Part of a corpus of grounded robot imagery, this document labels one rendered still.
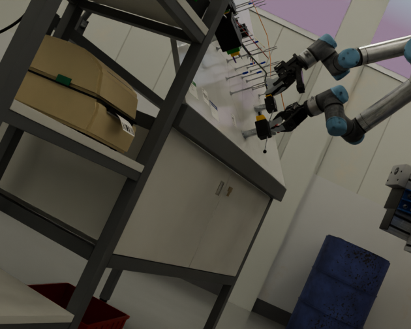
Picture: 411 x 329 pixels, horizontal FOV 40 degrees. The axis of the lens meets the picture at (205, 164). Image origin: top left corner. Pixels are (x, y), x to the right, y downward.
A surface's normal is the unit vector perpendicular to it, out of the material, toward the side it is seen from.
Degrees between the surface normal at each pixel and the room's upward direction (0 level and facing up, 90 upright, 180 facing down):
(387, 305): 90
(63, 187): 90
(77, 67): 90
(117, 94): 72
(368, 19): 90
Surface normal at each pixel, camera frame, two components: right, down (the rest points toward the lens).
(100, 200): -0.36, -0.24
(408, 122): 0.06, -0.05
